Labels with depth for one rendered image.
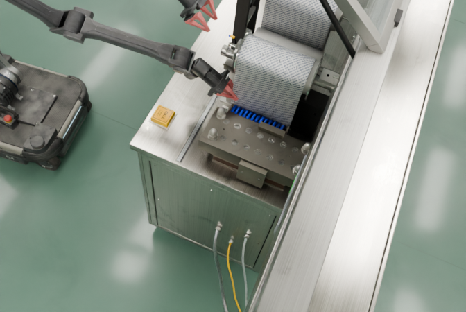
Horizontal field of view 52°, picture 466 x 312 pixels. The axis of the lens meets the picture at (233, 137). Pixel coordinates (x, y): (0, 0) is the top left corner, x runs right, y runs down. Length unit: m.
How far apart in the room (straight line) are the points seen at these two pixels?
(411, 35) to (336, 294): 0.84
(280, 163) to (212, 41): 0.71
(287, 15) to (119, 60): 1.74
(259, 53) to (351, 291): 0.81
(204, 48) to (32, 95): 1.13
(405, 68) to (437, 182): 1.71
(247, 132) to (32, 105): 1.44
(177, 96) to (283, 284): 1.22
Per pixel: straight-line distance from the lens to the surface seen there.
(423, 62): 1.54
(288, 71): 1.57
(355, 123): 1.05
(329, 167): 0.98
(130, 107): 3.03
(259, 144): 1.70
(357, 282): 1.14
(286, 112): 1.70
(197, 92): 1.96
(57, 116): 2.77
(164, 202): 2.20
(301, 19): 1.71
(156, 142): 1.84
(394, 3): 1.29
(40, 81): 2.93
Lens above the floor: 2.49
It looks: 59 degrees down
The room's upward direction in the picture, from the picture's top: 10 degrees clockwise
